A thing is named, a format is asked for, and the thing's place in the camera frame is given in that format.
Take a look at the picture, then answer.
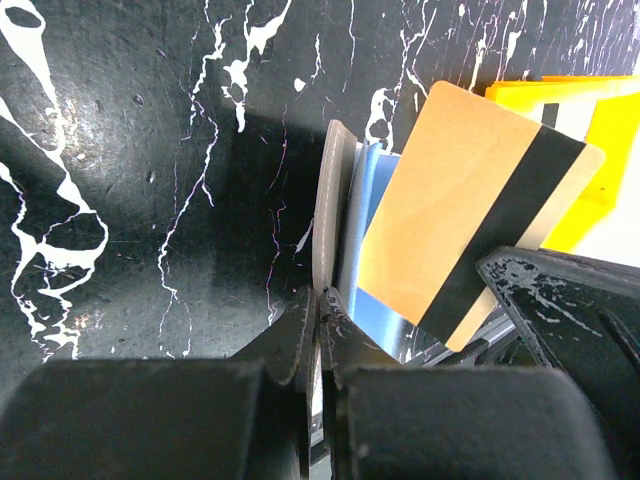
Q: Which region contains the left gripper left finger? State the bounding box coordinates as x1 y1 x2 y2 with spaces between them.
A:
1 287 318 479

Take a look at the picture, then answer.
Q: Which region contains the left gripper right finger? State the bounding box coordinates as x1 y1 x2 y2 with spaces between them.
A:
319 288 617 479

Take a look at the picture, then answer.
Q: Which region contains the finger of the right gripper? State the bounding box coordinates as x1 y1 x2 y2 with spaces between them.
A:
476 247 639 450

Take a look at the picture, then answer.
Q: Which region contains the gold card black stripe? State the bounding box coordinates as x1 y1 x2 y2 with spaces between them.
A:
358 81 604 352

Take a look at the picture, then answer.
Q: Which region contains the small yellow card bin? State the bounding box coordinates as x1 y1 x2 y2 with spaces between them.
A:
485 76 639 267

